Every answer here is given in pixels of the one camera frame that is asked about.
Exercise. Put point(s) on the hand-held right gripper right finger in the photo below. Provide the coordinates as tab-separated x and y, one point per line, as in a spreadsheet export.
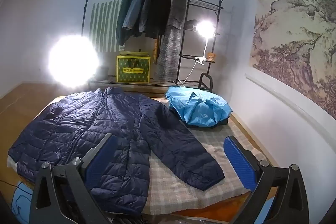
240	163

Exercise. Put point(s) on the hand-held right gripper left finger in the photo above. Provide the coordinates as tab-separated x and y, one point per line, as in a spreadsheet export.
105	155

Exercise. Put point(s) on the navy puffer jacket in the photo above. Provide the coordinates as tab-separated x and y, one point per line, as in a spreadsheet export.
78	121

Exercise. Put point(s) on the black metal clothes rack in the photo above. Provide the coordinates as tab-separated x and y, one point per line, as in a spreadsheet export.
203	2

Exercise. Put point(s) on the plaid blanket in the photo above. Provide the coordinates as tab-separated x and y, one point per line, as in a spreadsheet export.
183	187

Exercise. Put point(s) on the light blue garment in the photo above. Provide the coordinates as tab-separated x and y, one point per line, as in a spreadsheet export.
199	108

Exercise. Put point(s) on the dark pot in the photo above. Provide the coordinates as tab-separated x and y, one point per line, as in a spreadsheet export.
102	72

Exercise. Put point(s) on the yellow green patterned box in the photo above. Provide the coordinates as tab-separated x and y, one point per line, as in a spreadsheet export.
134	69

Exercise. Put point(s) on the light blue cloth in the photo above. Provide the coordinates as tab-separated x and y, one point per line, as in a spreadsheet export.
22	200

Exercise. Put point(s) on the small teddy bear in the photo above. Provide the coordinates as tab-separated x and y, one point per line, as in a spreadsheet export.
211	56

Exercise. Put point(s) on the yellow patterned scarf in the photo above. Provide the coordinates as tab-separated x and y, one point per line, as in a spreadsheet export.
156	50

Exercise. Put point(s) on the white clip lamp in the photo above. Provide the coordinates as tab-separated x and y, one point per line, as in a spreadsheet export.
206	28

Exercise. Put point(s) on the dark teal coat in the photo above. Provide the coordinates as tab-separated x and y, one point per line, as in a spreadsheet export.
128	8

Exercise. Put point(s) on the blue denim jacket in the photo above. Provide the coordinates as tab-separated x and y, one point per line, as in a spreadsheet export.
143	3

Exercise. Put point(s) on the black coat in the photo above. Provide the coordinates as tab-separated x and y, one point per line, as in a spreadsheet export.
162	8

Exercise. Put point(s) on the white wall conduit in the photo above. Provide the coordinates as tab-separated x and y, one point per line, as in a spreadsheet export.
288	98

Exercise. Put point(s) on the landscape wall tapestry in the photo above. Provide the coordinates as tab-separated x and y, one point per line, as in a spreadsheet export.
288	37

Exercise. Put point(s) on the green striped wall poster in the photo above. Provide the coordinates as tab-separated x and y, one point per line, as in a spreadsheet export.
105	16

